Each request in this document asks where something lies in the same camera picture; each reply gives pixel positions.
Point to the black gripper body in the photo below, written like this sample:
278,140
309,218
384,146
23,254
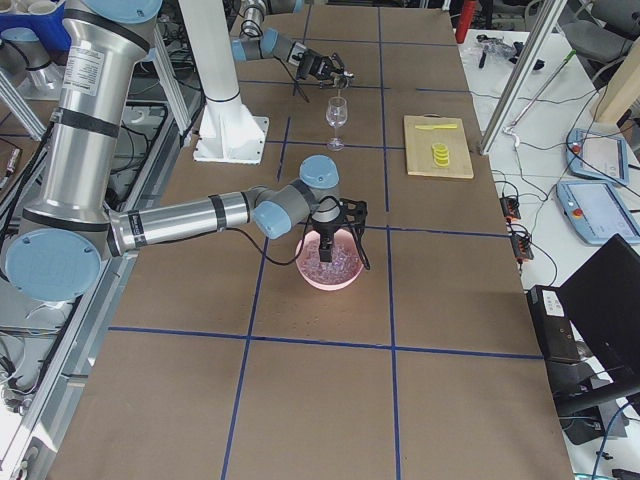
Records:
316,65
328,231

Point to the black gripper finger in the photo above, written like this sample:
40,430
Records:
329,83
336,64
325,250

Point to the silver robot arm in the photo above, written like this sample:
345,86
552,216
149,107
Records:
256,42
66,231

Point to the pile of clear ice cubes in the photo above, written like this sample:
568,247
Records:
345,264

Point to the clear wine glass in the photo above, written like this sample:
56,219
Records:
336,116

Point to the pink bowl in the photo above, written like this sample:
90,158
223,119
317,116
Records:
341,237

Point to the yellow plastic knife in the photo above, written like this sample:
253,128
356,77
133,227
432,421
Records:
432,127

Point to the bamboo cutting board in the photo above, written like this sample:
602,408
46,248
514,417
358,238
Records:
419,153

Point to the orange black power strip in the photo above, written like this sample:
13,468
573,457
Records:
520,237

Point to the black box device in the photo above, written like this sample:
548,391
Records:
553,329

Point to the blue teach pendant near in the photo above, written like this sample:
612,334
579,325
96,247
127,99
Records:
596,211

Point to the blue teach pendant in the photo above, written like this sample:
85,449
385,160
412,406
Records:
593,155
596,211

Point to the blue teach pendant far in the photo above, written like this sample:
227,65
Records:
593,155

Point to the black monitor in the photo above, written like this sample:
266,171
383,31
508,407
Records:
601,299

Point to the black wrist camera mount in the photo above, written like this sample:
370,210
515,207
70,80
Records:
353,215

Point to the white camera post with base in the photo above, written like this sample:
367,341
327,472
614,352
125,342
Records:
228,132

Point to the green-handled metal grabber stick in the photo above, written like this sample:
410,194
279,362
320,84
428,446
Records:
509,129

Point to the aluminium frame post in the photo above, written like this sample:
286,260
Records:
546,20

